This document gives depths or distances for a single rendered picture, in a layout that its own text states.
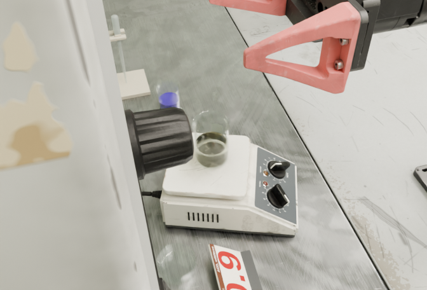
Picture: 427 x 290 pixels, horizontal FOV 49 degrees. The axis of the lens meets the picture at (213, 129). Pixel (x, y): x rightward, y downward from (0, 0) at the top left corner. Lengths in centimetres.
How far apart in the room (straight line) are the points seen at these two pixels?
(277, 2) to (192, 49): 64
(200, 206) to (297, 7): 34
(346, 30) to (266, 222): 40
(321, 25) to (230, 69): 68
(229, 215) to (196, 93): 34
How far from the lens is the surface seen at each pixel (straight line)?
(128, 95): 94
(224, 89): 95
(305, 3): 43
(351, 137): 88
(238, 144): 71
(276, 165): 71
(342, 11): 33
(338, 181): 80
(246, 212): 66
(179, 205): 67
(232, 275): 65
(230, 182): 66
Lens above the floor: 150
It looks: 44 degrees down
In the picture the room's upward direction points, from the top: 1 degrees counter-clockwise
